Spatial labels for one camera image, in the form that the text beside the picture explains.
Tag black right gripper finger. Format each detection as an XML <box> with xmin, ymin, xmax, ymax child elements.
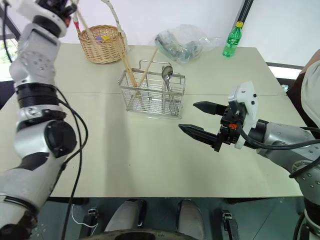
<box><xmin>192</xmin><ymin>100</ymin><xmax>229</xmax><ymax>117</ymax></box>
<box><xmin>178</xmin><ymin>123</ymin><xmax>221</xmax><ymax>153</ymax></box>

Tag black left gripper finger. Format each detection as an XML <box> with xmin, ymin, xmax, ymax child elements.
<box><xmin>62</xmin><ymin>5</ymin><xmax>77</xmax><ymax>19</ymax></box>

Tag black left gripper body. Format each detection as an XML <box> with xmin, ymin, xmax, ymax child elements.
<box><xmin>37</xmin><ymin>0</ymin><xmax>70</xmax><ymax>16</ymax></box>

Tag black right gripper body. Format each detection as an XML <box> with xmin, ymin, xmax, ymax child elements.
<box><xmin>216</xmin><ymin>102</ymin><xmax>248</xmax><ymax>147</ymax></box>

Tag metal spoon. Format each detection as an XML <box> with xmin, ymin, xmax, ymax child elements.
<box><xmin>161</xmin><ymin>64</ymin><xmax>174</xmax><ymax>114</ymax></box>

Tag white and pink stick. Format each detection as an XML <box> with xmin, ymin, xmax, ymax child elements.
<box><xmin>71</xmin><ymin>0</ymin><xmax>82</xmax><ymax>33</ymax></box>

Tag green plastic bottle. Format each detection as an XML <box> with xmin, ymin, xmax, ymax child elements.
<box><xmin>222</xmin><ymin>21</ymin><xmax>245</xmax><ymax>58</ymax></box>

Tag clear plastic bag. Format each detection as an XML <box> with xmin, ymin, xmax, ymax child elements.
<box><xmin>153</xmin><ymin>23</ymin><xmax>223</xmax><ymax>65</ymax></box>

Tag wooden chopstick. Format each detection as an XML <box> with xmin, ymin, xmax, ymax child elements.
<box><xmin>121</xmin><ymin>47</ymin><xmax>139</xmax><ymax>98</ymax></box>
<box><xmin>135</xmin><ymin>47</ymin><xmax>159</xmax><ymax>99</ymax></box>

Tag grey rounded foot shape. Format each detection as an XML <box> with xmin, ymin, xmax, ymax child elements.
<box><xmin>176</xmin><ymin>198</ymin><xmax>205</xmax><ymax>240</ymax></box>
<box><xmin>104</xmin><ymin>198</ymin><xmax>148</xmax><ymax>233</ymax></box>

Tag black table clamp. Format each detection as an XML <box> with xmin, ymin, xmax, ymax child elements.
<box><xmin>221</xmin><ymin>209</ymin><xmax>239</xmax><ymax>240</ymax></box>
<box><xmin>86</xmin><ymin>206</ymin><xmax>100</xmax><ymax>219</ymax></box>

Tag person in beige clothing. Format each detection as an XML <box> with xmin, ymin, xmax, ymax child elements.
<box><xmin>285</xmin><ymin>48</ymin><xmax>320</xmax><ymax>141</ymax></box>

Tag black pole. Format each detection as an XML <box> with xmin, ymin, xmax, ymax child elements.
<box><xmin>236</xmin><ymin>0</ymin><xmax>256</xmax><ymax>26</ymax></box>

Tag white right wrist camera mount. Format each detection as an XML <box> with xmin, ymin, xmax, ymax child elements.
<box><xmin>227</xmin><ymin>81</ymin><xmax>259</xmax><ymax>150</ymax></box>

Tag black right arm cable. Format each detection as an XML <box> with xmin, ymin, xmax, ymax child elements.
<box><xmin>236</xmin><ymin>123</ymin><xmax>320</xmax><ymax>179</ymax></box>

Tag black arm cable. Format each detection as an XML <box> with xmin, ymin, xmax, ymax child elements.
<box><xmin>47</xmin><ymin>86</ymin><xmax>90</xmax><ymax>240</ymax></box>
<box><xmin>236</xmin><ymin>123</ymin><xmax>320</xmax><ymax>179</ymax></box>

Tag wicker basket with white handle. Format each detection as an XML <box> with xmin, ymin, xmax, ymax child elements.
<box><xmin>77</xmin><ymin>0</ymin><xmax>129</xmax><ymax>65</ymax></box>

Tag metal wire basket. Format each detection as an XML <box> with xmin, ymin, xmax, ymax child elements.
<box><xmin>117</xmin><ymin>59</ymin><xmax>187</xmax><ymax>120</ymax></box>

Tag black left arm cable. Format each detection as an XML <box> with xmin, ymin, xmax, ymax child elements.
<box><xmin>47</xmin><ymin>86</ymin><xmax>90</xmax><ymax>240</ymax></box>

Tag thin white cable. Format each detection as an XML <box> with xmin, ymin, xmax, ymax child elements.
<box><xmin>70</xmin><ymin>203</ymin><xmax>100</xmax><ymax>229</ymax></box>

